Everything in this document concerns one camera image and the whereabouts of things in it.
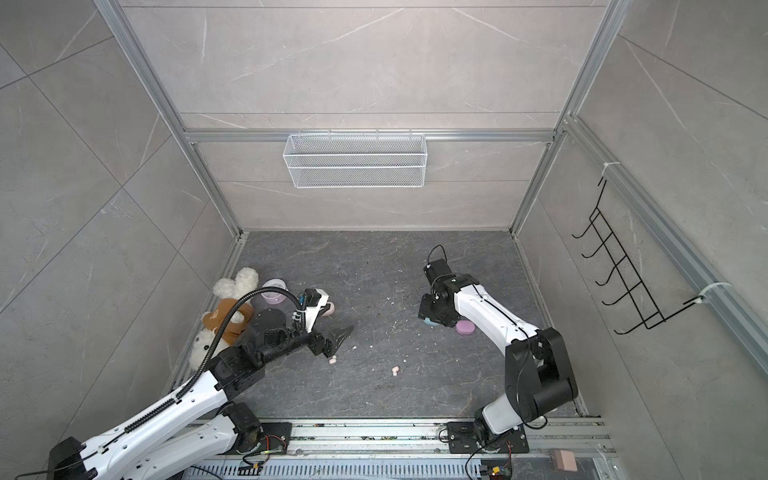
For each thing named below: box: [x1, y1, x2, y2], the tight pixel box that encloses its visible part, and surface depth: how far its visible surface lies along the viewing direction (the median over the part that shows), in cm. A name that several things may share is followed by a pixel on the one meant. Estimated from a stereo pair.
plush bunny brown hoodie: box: [190, 267, 259, 369], surface depth 90 cm
